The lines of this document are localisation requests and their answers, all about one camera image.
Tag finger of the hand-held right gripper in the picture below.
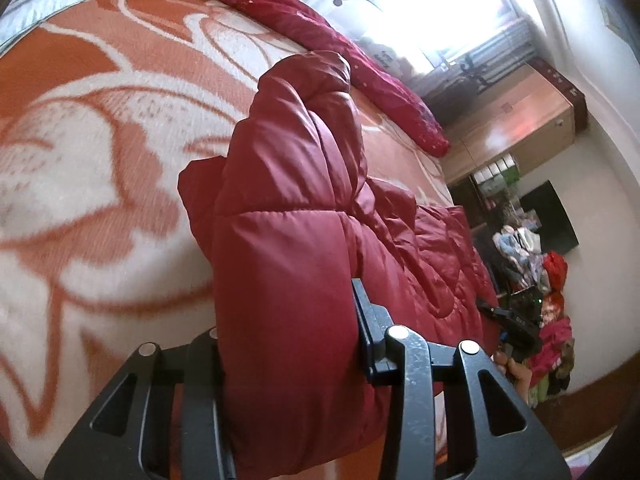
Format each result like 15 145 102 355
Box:
475 299 511 319

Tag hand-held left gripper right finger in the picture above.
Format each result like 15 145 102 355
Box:
351 278 571 480

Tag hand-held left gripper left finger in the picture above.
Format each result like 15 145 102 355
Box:
44 327 237 480

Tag red quilted coat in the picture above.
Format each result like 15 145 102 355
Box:
177 50 501 478

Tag pile of clothes and bags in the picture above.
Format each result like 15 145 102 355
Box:
492 225 576 406

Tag person's right hand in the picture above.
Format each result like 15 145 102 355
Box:
492 352 534 406

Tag black flat screen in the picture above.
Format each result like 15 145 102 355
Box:
520 180 580 256

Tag shelf of green boxes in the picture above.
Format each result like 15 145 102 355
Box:
472 157 521 196

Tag wooden wardrobe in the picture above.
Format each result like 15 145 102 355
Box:
440 57 588 186

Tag orange white floral blanket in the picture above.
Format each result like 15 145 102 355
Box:
0 0 456 480

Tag red floral rolled quilt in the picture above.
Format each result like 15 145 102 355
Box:
117 0 451 157

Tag silver quilted mat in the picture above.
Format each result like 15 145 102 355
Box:
0 0 113 51

